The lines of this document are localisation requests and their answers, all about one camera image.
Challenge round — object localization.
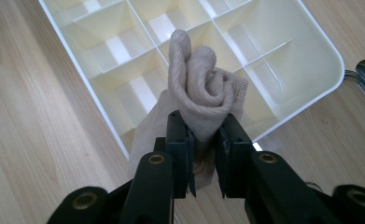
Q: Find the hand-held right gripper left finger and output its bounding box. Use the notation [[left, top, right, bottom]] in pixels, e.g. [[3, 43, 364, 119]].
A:
[[153, 109, 197, 200]]

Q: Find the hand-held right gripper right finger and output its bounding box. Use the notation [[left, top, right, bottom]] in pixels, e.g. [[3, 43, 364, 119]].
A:
[[214, 113, 255, 199]]

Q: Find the beige sock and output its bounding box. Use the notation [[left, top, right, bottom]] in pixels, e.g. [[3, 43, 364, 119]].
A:
[[128, 29, 250, 189]]

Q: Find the white divided storage box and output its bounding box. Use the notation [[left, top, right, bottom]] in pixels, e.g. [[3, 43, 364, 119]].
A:
[[37, 0, 346, 161]]

